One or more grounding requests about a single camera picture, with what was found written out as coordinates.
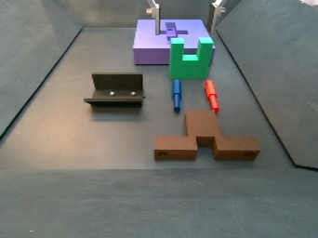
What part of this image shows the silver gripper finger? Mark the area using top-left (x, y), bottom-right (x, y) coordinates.
top-left (210, 0), bottom-right (226, 33)
top-left (147, 0), bottom-right (160, 35)

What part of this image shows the green U-shaped block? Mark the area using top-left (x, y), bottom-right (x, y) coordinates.
top-left (168, 37), bottom-right (214, 79)

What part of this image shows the purple board with cross slot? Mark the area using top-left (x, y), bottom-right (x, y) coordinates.
top-left (132, 20), bottom-right (208, 65)

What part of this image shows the red peg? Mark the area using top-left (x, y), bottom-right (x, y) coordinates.
top-left (203, 80), bottom-right (221, 112)

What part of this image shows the brown T-shaped block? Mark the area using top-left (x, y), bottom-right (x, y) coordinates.
top-left (154, 110), bottom-right (261, 161)

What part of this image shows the black angle bracket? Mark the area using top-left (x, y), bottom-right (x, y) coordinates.
top-left (83, 73), bottom-right (144, 107)

